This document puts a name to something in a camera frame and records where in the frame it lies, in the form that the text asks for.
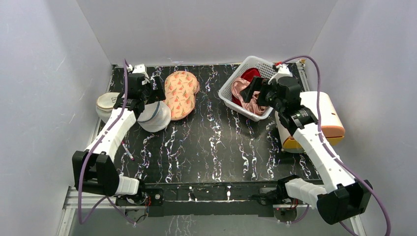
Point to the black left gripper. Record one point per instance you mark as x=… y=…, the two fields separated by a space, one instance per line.
x=156 y=95

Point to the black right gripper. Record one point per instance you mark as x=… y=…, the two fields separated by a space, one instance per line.
x=262 y=91

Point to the white mesh laundry bag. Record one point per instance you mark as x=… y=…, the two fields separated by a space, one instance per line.
x=155 y=117

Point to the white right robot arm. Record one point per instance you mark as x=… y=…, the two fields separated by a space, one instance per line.
x=342 y=196

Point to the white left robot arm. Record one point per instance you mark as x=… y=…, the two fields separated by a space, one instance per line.
x=93 y=168

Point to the beige-rimmed mesh laundry bag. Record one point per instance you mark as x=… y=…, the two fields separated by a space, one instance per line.
x=105 y=104

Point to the orange floral bra pad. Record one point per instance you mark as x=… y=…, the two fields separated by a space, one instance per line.
x=181 y=88

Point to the red garment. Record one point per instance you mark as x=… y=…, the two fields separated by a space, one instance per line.
x=242 y=82

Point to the white plastic basket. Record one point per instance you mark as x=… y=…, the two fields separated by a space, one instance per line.
x=267 y=72

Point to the pink and white pen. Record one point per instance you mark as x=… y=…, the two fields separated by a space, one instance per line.
x=127 y=151

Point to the white and orange toy washer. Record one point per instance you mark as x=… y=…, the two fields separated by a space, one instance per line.
x=331 y=124

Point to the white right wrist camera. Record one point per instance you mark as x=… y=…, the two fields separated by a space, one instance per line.
x=282 y=70

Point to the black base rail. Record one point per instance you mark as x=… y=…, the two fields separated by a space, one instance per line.
x=212 y=198

